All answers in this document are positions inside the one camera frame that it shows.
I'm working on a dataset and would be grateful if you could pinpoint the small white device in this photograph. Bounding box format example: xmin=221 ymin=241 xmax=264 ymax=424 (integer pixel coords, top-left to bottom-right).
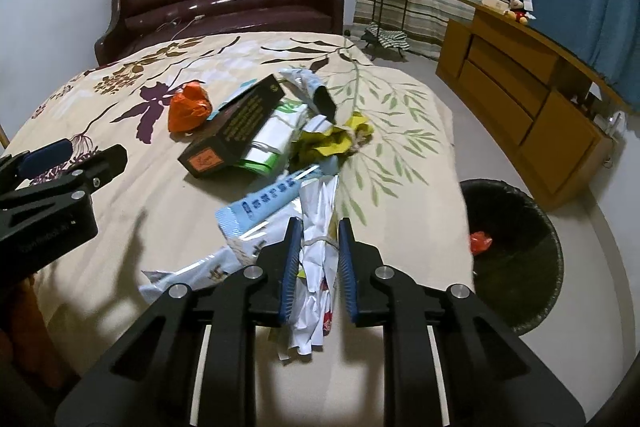
xmin=602 ymin=112 xmax=626 ymax=140

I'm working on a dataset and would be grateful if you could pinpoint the person's left forearm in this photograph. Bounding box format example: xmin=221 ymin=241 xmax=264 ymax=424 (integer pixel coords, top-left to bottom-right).
xmin=0 ymin=274 xmax=81 ymax=427

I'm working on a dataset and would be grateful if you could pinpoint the floral printed blanket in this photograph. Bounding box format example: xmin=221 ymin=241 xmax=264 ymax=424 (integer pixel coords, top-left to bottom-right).
xmin=0 ymin=31 xmax=476 ymax=427

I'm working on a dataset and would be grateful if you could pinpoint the silver blue crumpled packet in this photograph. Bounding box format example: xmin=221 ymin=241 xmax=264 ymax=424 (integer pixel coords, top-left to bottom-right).
xmin=279 ymin=67 xmax=323 ymax=108

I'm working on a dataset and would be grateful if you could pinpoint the silver flat foil packet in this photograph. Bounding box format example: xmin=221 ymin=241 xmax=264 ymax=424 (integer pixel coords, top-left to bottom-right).
xmin=140 ymin=217 xmax=301 ymax=305

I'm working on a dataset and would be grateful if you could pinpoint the small white wrapper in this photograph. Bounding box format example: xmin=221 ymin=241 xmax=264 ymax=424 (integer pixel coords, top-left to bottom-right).
xmin=300 ymin=114 xmax=333 ymax=138

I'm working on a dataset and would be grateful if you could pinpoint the yellow crumpled wrapper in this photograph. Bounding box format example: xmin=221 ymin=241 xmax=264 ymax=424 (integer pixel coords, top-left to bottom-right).
xmin=290 ymin=112 xmax=376 ymax=168

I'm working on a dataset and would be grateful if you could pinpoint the mouse plush toy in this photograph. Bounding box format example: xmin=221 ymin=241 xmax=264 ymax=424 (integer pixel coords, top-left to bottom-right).
xmin=502 ymin=0 xmax=537 ymax=25

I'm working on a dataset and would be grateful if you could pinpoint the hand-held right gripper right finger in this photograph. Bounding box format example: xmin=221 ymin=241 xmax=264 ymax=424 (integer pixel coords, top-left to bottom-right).
xmin=338 ymin=218 xmax=586 ymax=427

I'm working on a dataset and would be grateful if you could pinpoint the wooden cabinet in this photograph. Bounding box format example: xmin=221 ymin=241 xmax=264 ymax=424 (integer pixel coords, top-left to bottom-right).
xmin=436 ymin=2 xmax=633 ymax=210

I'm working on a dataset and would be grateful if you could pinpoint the white charging cable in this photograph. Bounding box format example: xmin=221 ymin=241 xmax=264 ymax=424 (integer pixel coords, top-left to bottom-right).
xmin=157 ymin=14 xmax=206 ymax=40

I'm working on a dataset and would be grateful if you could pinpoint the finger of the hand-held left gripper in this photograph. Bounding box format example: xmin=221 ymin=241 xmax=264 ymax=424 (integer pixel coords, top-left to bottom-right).
xmin=0 ymin=144 xmax=128 ymax=219
xmin=0 ymin=139 xmax=74 ymax=188

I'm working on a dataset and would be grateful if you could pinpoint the teal and white packet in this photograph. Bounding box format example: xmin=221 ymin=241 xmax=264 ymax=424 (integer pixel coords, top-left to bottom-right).
xmin=210 ymin=79 xmax=261 ymax=120

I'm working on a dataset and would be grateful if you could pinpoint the green and white packet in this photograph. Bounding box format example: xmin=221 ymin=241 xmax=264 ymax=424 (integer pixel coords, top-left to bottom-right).
xmin=235 ymin=99 xmax=308 ymax=172

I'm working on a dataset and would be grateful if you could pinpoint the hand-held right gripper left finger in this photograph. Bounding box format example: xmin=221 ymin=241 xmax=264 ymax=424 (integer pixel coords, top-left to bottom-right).
xmin=55 ymin=217 xmax=306 ymax=427

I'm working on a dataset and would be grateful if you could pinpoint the light blue printed packet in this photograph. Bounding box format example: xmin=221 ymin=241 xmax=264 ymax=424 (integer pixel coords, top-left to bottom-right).
xmin=215 ymin=159 xmax=341 ymax=243

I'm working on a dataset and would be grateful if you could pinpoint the dark brown carton box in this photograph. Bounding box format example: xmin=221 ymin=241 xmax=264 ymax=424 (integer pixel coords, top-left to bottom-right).
xmin=178 ymin=74 xmax=287 ymax=180

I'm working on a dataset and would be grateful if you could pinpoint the black trash bin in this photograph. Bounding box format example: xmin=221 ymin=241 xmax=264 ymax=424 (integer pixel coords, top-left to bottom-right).
xmin=459 ymin=178 xmax=565 ymax=337

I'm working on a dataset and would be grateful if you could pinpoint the white paper wrapper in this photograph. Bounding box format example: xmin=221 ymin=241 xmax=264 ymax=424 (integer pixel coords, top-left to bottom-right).
xmin=272 ymin=174 xmax=341 ymax=363

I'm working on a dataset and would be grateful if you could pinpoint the small orange wrapper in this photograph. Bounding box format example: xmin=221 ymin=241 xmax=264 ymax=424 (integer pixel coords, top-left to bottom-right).
xmin=468 ymin=231 xmax=493 ymax=256

